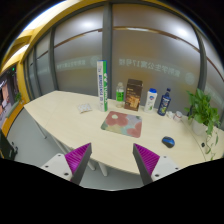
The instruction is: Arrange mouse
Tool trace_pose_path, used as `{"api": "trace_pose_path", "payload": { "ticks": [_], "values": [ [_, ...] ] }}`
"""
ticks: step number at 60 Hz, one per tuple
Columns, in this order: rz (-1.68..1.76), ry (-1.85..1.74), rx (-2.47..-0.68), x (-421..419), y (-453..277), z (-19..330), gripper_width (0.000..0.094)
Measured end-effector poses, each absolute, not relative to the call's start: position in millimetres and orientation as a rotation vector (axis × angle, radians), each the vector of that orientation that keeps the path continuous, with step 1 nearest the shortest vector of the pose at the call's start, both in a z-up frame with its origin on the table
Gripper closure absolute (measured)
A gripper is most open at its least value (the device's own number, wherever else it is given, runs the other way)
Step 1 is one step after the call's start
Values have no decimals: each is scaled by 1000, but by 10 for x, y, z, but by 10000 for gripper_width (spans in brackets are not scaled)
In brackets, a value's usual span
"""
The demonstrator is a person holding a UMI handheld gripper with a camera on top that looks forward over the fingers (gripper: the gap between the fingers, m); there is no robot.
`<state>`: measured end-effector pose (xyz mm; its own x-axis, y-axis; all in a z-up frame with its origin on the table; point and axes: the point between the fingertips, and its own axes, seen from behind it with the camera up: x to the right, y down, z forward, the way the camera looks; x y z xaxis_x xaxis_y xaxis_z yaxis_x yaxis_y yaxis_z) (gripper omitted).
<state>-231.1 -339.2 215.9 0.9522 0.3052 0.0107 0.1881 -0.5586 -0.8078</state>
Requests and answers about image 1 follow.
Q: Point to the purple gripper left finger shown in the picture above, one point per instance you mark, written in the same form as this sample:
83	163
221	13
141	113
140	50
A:
77	161

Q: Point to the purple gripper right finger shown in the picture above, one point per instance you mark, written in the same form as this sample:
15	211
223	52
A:
146	161

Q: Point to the blue black computer mouse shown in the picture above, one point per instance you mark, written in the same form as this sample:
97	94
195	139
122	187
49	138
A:
168	141

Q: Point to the floral mouse pad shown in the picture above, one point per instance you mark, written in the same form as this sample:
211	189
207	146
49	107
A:
122	123

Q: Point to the small white blister pack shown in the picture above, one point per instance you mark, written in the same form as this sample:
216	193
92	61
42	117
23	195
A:
84	108

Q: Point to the small white jar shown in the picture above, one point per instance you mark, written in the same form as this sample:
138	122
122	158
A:
177	116

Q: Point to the dark blue shampoo bottle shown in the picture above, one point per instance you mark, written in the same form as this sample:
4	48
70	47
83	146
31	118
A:
164	103

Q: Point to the white lotion bottle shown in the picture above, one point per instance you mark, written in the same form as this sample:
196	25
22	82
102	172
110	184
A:
150	100

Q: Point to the black chair at left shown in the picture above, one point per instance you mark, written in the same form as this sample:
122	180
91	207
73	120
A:
7	151

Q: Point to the potted green plant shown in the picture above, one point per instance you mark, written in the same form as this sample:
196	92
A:
204	118

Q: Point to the brown snack box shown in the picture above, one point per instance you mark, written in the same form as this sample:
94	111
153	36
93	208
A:
133	94

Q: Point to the green label water bottle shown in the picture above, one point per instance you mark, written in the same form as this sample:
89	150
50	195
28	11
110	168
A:
120	92

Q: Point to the tall white green tube box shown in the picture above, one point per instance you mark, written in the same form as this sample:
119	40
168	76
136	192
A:
102	81

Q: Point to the wall screen at left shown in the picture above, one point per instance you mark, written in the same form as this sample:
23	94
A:
8	92

